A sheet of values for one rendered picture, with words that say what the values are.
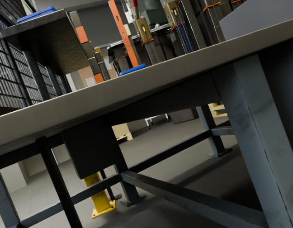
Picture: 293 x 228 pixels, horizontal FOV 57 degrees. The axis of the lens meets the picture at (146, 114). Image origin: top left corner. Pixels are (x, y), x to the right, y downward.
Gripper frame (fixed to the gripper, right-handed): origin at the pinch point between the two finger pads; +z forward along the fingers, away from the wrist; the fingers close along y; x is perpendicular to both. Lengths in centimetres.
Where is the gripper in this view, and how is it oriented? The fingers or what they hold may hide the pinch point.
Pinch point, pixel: (131, 16)
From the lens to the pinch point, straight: 166.0
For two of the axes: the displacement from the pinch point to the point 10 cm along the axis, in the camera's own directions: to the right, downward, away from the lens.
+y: -1.2, 0.0, 9.9
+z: 3.6, 9.3, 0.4
